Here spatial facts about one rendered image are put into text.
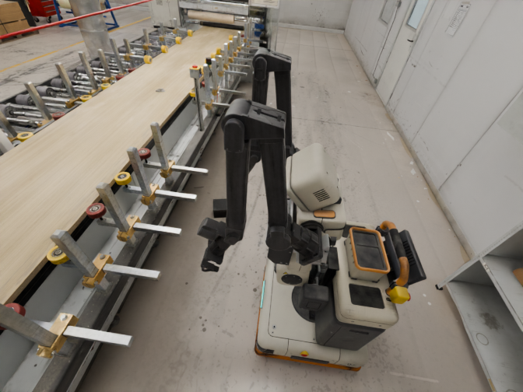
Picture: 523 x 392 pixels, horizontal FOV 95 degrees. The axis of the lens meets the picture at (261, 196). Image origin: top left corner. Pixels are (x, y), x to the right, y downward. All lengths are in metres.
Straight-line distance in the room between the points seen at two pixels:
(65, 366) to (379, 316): 1.25
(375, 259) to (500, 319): 1.47
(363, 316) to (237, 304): 1.03
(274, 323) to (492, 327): 1.56
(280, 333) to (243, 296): 0.48
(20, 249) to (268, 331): 1.27
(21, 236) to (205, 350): 1.20
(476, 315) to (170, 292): 2.25
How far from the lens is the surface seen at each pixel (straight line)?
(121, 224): 1.33
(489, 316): 2.54
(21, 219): 1.57
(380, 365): 2.09
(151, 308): 2.06
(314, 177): 0.76
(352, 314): 1.20
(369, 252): 1.26
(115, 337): 1.14
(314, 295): 1.23
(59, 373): 1.33
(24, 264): 1.38
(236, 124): 0.48
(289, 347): 1.64
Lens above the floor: 1.84
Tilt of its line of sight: 45 degrees down
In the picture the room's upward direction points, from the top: 6 degrees clockwise
